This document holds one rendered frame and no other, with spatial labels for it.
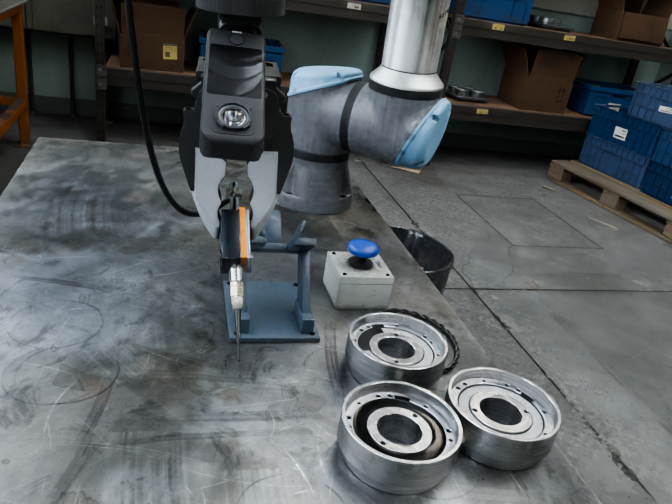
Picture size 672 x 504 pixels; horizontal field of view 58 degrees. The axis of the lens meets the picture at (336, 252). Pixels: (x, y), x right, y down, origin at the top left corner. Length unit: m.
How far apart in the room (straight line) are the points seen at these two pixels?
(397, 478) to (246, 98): 0.32
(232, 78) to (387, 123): 0.50
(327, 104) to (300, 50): 3.59
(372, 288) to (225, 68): 0.37
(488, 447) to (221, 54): 0.39
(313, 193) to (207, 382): 0.49
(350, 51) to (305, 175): 3.66
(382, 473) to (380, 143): 0.58
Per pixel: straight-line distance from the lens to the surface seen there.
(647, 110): 4.52
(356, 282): 0.75
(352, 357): 0.63
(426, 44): 0.94
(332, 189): 1.03
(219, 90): 0.47
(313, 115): 1.00
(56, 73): 4.58
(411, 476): 0.52
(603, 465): 2.03
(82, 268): 0.81
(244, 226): 0.55
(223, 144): 0.44
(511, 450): 0.57
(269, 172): 0.54
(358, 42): 4.66
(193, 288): 0.77
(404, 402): 0.58
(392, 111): 0.94
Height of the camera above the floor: 1.18
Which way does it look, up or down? 25 degrees down
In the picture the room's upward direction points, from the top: 9 degrees clockwise
